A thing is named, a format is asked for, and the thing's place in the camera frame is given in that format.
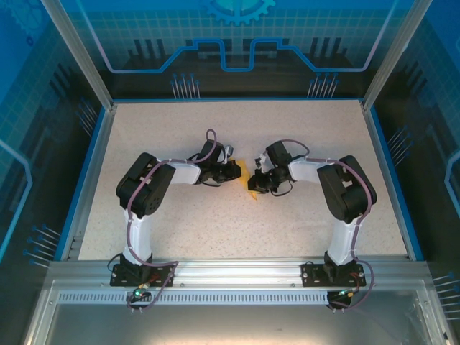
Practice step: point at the yellow paper sheet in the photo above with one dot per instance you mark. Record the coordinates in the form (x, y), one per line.
(245, 176)

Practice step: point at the right aluminium frame post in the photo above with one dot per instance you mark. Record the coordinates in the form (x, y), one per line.
(391, 54)

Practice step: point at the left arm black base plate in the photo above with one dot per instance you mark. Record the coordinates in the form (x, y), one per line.
(122, 280)

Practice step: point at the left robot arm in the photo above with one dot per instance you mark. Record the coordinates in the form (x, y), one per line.
(147, 187)

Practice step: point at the aluminium frame post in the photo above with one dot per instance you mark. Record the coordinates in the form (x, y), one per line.
(391, 54)
(82, 57)

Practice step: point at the right blue table side rail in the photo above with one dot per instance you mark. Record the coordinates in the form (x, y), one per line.
(393, 179)

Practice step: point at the blue table side rail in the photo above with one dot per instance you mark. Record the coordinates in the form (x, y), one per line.
(86, 183)
(393, 179)

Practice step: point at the left aluminium frame post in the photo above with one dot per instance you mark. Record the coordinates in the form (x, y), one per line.
(82, 57)

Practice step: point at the aluminium base mounting beam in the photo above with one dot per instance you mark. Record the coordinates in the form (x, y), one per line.
(233, 269)

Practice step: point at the left blue table side rail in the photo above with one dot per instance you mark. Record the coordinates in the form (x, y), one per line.
(86, 183)

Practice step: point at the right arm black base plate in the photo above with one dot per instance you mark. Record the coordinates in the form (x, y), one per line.
(312, 275)

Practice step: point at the grey metal shelf plate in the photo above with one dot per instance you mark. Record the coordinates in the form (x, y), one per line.
(233, 325)

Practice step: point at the blue table end rail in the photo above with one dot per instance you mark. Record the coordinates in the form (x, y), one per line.
(233, 98)

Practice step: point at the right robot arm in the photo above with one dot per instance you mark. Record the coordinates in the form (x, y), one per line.
(348, 190)

